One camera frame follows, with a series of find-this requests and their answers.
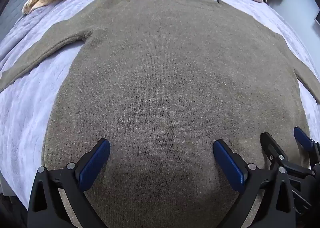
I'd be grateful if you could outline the grey quilted headboard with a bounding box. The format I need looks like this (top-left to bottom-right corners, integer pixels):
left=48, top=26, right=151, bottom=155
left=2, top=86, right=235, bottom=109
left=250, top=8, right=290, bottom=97
left=0, top=0, right=75, bottom=42

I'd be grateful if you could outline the olive brown knit sweater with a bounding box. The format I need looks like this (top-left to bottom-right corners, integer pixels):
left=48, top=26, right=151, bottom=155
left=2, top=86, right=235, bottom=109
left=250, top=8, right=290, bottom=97
left=0, top=0, right=320, bottom=228

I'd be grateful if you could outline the lavender plush blanket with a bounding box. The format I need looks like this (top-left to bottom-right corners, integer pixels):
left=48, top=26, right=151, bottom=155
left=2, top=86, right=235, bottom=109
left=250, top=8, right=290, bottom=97
left=0, top=0, right=320, bottom=208

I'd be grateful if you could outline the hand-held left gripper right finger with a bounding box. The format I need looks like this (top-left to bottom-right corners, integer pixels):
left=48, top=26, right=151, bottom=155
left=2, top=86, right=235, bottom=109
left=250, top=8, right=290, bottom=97
left=212, top=139, right=297, bottom=228

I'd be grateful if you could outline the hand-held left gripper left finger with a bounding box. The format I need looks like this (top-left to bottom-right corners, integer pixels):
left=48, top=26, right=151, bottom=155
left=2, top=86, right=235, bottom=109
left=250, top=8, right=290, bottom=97
left=27, top=138, right=111, bottom=228

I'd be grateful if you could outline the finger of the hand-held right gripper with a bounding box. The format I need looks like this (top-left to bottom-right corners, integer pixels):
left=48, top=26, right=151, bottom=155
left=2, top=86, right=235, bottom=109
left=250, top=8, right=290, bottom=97
left=294, top=126, right=320, bottom=168
left=260, top=132, right=288, bottom=168

